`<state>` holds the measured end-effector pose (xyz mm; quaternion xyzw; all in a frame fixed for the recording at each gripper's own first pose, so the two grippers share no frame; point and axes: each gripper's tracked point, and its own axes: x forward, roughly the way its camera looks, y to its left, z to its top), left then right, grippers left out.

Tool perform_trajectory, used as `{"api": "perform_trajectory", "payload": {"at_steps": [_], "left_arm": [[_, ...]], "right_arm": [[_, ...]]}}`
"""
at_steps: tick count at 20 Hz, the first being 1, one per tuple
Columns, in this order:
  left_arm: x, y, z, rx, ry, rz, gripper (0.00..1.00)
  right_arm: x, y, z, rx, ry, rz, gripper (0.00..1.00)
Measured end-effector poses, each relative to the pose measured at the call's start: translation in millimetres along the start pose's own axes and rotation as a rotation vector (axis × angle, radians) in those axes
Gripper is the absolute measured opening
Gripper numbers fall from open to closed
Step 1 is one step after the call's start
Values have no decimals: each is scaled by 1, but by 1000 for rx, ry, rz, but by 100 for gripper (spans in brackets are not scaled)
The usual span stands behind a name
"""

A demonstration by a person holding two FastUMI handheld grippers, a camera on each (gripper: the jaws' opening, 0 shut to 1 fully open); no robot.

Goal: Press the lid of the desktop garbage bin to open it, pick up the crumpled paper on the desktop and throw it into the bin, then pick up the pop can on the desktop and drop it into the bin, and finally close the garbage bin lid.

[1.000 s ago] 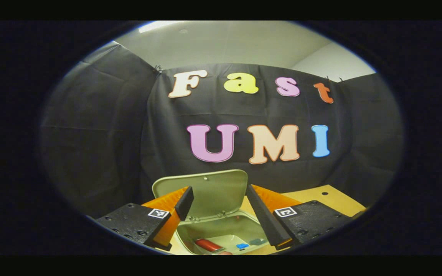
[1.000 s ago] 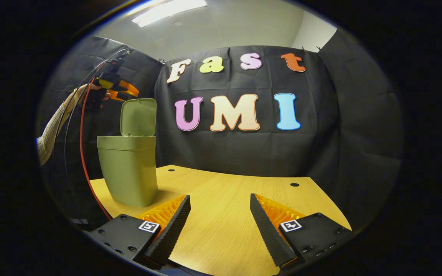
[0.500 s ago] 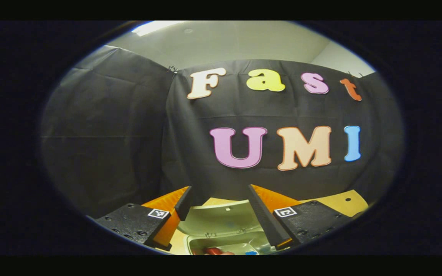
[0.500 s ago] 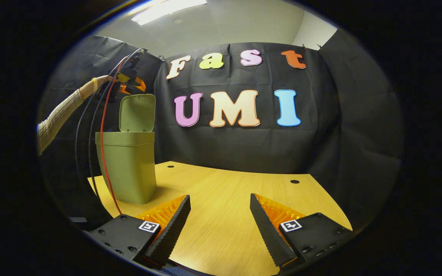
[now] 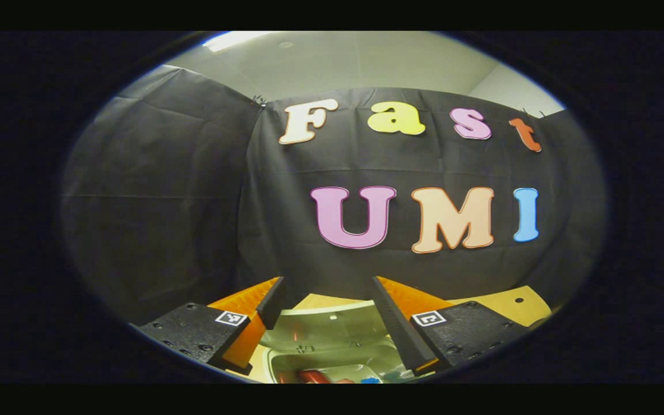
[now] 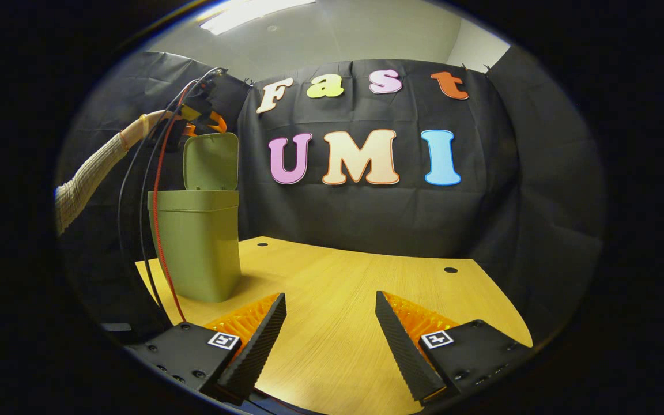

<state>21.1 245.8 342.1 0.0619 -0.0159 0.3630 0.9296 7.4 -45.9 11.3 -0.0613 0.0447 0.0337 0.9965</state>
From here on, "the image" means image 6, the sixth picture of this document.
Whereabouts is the red braided gripper cable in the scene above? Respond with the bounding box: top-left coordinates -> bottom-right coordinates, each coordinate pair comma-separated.
152,84 -> 200,323

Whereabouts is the green desktop garbage bin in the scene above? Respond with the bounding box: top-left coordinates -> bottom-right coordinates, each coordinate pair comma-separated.
148,133 -> 242,304

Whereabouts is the wooden desktop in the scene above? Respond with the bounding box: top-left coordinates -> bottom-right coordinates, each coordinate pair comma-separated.
135,235 -> 534,415

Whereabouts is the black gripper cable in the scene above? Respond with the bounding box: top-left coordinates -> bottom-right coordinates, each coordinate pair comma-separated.
138,69 -> 223,318
116,67 -> 223,341

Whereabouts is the black backdrop cloth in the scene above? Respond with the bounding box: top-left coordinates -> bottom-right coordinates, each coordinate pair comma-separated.
58,51 -> 606,346

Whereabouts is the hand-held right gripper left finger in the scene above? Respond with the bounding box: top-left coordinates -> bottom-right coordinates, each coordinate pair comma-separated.
126,292 -> 288,405

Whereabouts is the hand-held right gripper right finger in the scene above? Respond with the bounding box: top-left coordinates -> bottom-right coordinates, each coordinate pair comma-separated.
375,290 -> 533,404

